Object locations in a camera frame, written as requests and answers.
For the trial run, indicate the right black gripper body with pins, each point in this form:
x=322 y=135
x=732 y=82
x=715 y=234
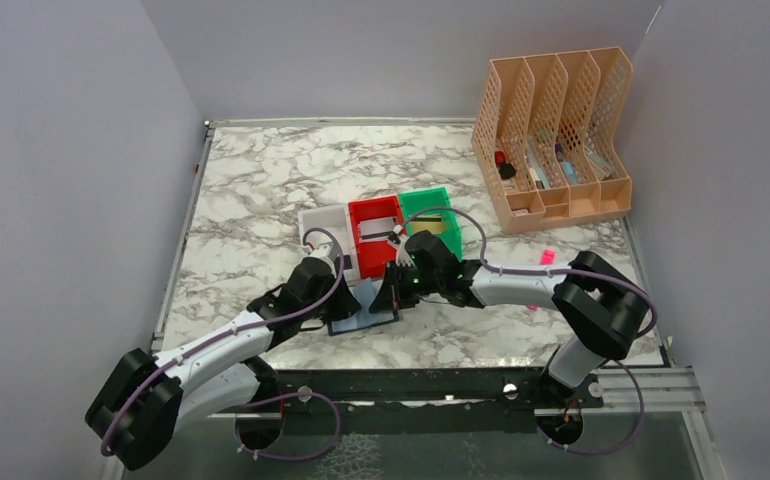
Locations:
x=415 y=284

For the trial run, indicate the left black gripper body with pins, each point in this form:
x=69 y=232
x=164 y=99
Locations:
x=335 y=306

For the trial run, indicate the navy blue card holder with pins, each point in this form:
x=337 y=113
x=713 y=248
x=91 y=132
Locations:
x=364 y=292

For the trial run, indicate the white plastic bin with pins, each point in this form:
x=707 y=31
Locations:
x=335 y=219

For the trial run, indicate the peach file organizer rack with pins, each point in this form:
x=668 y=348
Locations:
x=559 y=102

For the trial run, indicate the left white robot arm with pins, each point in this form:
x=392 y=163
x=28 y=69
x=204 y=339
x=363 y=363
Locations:
x=148 y=396

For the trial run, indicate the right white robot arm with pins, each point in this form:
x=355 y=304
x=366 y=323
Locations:
x=604 y=309

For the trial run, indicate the gold card in green bin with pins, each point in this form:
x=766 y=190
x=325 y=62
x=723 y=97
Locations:
x=434 y=224

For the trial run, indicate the red plastic bin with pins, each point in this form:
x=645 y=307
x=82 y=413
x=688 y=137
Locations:
x=373 y=256

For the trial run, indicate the green plastic bin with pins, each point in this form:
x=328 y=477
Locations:
x=412 y=202

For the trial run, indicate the pink highlighter pen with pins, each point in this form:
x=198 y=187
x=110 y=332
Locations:
x=547 y=258

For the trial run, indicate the red black stamp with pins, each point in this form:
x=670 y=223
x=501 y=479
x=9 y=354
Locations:
x=506 y=170

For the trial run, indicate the clear pen pack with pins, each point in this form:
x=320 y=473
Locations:
x=536 y=170

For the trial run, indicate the grey stapler in rack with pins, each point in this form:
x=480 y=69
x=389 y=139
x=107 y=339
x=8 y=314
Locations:
x=603 y=169

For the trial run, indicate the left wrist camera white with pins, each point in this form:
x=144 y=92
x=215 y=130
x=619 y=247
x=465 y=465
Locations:
x=326 y=251

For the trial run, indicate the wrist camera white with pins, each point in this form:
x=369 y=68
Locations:
x=326 y=251
x=398 y=240

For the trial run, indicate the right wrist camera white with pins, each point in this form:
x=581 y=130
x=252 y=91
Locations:
x=398 y=240

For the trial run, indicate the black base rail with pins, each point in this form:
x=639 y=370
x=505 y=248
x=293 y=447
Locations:
x=455 y=400

